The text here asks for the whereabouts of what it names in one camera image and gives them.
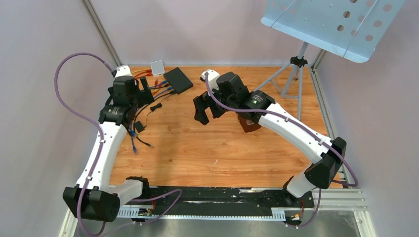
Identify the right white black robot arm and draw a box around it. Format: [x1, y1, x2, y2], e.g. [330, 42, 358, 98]
[193, 69, 346, 206]

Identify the black network switch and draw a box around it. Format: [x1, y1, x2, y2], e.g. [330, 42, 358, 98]
[163, 67, 193, 94]

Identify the small white router box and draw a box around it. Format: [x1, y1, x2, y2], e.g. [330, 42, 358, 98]
[150, 60, 165, 77]

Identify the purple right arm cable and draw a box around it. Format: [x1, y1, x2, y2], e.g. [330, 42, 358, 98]
[204, 72, 359, 229]

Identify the brown wooden metronome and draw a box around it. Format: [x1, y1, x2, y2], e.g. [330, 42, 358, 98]
[237, 113, 261, 133]

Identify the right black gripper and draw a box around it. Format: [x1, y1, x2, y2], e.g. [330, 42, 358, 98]
[194, 85, 237, 124]

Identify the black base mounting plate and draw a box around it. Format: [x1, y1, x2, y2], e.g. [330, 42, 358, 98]
[141, 186, 315, 217]

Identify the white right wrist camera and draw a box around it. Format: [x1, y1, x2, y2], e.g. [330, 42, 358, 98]
[200, 69, 220, 90]

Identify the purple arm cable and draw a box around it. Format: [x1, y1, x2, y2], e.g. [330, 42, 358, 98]
[204, 72, 359, 229]
[54, 52, 183, 237]

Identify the blue network cable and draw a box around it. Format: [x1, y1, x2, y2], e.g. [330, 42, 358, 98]
[129, 85, 175, 155]
[130, 80, 169, 138]

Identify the silver music stand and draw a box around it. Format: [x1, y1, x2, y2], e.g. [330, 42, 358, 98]
[253, 0, 408, 121]

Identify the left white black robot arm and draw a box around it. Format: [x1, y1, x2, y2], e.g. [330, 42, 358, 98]
[63, 76, 154, 222]

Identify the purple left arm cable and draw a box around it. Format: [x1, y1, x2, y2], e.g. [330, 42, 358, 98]
[54, 52, 183, 237]

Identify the black network cable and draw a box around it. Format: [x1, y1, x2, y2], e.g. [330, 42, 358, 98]
[132, 91, 176, 149]

